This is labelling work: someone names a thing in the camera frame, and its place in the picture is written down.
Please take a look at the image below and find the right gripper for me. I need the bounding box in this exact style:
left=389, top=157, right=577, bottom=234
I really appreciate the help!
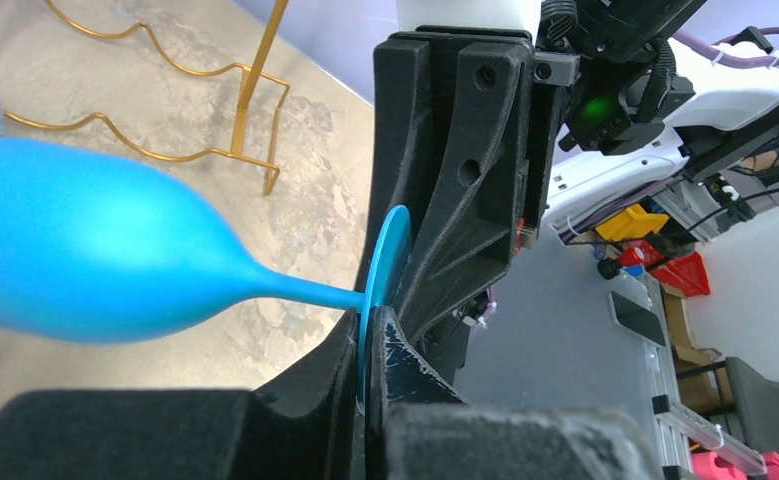
left=356, top=0, right=580, bottom=342

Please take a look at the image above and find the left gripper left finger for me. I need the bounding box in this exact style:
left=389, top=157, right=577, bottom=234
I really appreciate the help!
left=0, top=311, right=360, bottom=479

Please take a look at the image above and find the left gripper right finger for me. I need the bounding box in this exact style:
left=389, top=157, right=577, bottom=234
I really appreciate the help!
left=366, top=306, right=664, bottom=479

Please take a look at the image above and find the teal wine glass front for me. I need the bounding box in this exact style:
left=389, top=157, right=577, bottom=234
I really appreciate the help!
left=0, top=137, right=411, bottom=402

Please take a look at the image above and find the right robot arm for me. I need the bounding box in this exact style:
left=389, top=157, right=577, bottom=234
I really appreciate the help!
left=355, top=1, right=779, bottom=340

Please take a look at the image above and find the grey office chair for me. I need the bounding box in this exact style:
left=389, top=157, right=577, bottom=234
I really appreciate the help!
left=675, top=356, right=779, bottom=458

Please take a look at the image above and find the gold wire glass rack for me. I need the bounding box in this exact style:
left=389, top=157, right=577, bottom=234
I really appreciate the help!
left=0, top=1, right=290, bottom=194

